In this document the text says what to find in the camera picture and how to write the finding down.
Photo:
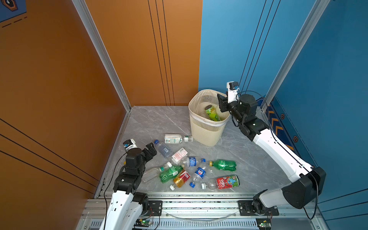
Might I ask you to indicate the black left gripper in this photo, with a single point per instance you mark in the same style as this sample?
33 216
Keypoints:
151 150

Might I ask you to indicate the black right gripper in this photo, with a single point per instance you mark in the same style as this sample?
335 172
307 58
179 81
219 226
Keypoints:
223 103

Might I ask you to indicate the clear soda water bottle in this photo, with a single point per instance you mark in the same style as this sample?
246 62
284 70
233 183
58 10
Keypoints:
163 149

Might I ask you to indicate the bright green bottle yellow cap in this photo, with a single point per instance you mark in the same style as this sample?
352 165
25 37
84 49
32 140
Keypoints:
211 112

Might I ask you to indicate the clear bottle green white label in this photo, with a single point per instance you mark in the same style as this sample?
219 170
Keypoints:
177 138

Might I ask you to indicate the clear bottle pink label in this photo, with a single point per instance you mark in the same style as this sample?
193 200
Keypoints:
179 155

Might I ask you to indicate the clear bottle blue label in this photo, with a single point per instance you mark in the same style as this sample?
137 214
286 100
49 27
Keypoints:
192 161

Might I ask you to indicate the dark green bottle yellow cap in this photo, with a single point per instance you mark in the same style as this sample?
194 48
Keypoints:
223 165

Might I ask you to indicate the clear Pepsi bottle blue cap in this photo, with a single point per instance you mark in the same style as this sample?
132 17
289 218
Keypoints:
197 176

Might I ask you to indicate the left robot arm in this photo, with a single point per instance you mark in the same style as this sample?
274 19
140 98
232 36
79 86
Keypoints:
127 204

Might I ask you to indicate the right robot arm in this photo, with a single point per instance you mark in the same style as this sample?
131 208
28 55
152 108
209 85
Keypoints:
306 181

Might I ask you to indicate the beige ribbed waste bin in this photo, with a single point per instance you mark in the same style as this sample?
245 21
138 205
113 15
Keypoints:
203 128

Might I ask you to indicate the clear empty bottle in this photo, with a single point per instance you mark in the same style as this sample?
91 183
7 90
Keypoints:
155 172

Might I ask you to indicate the green bottle white cap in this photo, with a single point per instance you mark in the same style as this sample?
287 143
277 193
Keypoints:
170 174

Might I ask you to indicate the orange drink bottle red label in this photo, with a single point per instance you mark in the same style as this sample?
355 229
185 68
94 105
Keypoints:
180 180

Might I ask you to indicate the left green circuit board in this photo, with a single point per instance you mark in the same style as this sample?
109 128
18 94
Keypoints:
142 224

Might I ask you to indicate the green circuit board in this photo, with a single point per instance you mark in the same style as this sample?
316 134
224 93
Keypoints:
142 224
263 224

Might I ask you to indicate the clear bottle red Qoo label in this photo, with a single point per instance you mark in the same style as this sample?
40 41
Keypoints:
220 183

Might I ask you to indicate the right green circuit board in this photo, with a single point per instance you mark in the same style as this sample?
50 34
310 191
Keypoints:
263 224

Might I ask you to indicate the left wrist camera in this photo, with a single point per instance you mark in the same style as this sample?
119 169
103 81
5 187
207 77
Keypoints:
129 144

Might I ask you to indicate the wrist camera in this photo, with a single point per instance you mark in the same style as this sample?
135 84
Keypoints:
233 91
129 144

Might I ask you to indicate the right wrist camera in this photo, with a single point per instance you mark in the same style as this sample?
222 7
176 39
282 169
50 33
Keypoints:
233 91

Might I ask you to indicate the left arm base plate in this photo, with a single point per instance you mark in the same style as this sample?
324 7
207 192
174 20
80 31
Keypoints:
154 207

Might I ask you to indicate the aluminium front rail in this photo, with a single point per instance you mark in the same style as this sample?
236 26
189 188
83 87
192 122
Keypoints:
219 211

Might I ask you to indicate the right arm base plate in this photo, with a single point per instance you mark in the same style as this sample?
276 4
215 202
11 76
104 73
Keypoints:
254 208

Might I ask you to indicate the right aluminium corner post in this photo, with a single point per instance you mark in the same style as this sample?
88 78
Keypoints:
307 28

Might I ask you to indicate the aluminium corner post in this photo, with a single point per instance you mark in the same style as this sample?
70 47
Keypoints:
91 28
307 28

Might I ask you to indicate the left aluminium corner post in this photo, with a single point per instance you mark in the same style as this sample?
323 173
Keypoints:
91 28

